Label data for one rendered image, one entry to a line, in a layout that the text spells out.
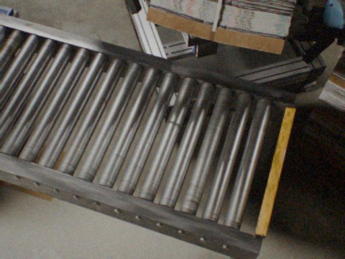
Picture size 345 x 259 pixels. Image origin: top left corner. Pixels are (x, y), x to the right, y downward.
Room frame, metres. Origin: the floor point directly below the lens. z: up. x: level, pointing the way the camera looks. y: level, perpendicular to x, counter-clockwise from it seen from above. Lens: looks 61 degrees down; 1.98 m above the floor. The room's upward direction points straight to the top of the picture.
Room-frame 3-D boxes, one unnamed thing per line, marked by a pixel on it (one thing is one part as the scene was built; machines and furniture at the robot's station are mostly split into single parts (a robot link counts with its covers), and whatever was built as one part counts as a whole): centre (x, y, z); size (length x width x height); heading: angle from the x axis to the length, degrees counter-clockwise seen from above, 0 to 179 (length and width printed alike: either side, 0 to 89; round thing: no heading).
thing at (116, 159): (0.67, 0.13, 0.77); 0.47 x 0.05 x 0.05; 161
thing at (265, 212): (0.51, -0.31, 0.81); 0.43 x 0.03 x 0.02; 161
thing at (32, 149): (0.76, 0.38, 0.77); 0.47 x 0.05 x 0.05; 161
